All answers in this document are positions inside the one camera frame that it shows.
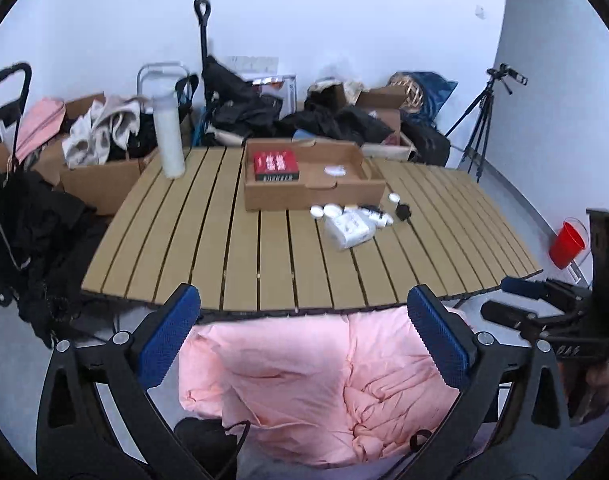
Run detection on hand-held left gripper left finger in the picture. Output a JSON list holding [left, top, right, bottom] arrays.
[[36, 283, 235, 480]]

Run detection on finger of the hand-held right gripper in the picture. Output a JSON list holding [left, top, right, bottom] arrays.
[[480, 300, 586, 342], [501, 276, 591, 312]]

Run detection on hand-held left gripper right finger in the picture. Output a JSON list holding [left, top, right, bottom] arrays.
[[384, 284, 572, 480]]

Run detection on person's right hand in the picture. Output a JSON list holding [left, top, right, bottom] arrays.
[[581, 362, 609, 423]]

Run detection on red plastic cup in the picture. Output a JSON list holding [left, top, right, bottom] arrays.
[[549, 218, 587, 269]]

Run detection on slatted wooden folding table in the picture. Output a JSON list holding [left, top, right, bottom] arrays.
[[81, 146, 544, 313]]

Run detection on pink quilt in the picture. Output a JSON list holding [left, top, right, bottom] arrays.
[[178, 305, 485, 468]]

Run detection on small white jars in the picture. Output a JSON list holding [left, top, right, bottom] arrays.
[[359, 205, 392, 229]]

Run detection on white tissue packet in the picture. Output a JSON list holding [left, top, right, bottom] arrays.
[[324, 210, 377, 251]]

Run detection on black clothing heap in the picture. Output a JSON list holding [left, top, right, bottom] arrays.
[[0, 170, 105, 346]]

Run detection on large cardboard box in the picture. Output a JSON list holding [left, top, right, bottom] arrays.
[[59, 92, 160, 216]]

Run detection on black tripod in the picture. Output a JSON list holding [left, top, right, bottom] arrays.
[[445, 76, 500, 183]]

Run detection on black suitcase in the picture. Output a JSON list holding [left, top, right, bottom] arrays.
[[401, 120, 451, 167]]

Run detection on tall white bottle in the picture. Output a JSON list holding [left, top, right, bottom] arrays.
[[153, 94, 186, 179]]

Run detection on pile of light clothes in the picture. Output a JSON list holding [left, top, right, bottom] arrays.
[[62, 95, 145, 168]]

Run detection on blue bag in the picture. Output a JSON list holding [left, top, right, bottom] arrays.
[[409, 71, 457, 121]]

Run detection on wicker basket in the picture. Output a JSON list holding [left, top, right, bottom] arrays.
[[388, 72, 425, 111]]

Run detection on brown cardboard box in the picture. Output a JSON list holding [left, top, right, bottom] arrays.
[[309, 80, 415, 136]]

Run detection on pile of black clothes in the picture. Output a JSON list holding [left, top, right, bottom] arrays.
[[202, 55, 400, 148]]

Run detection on pink cloth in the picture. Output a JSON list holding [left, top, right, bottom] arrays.
[[15, 97, 66, 161]]

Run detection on silver metal frame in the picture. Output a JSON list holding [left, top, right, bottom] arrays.
[[137, 62, 190, 106]]

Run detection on white wire rack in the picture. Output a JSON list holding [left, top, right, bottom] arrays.
[[252, 74, 298, 111]]

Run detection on black trolley frame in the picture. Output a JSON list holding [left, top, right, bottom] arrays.
[[0, 62, 32, 171]]

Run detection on white wall outlet panel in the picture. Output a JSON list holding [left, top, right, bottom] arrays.
[[227, 55, 278, 73]]

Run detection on black cart handle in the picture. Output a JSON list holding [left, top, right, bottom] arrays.
[[193, 0, 212, 106]]

